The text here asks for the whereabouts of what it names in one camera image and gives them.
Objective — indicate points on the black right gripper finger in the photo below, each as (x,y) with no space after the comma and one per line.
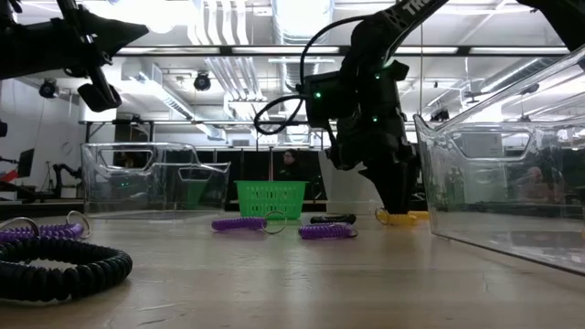
(408,187)
(386,192)

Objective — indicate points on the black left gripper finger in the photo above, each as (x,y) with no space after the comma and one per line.
(125,34)
(100,96)

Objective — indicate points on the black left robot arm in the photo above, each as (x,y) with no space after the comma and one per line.
(27,50)

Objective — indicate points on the black background robot arm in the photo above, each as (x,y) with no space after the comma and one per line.
(64,176)

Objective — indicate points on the white planter pot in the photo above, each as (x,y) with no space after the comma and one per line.
(347,192)

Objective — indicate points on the black ceiling spotlight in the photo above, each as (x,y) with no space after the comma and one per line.
(202,81)
(48,88)

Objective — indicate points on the clear plastic bin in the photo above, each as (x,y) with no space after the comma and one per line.
(503,183)
(137,183)

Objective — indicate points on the person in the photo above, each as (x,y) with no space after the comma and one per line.
(537,183)
(290,166)

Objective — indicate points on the dark computer monitor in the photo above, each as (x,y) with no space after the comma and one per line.
(26,163)

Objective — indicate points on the long ceiling light bar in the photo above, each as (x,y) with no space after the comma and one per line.
(283,50)

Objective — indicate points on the green plastic basket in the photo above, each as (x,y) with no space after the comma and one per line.
(270,198)

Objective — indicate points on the red object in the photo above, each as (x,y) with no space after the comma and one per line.
(9,176)

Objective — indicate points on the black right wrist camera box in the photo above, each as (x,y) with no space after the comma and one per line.
(322,102)

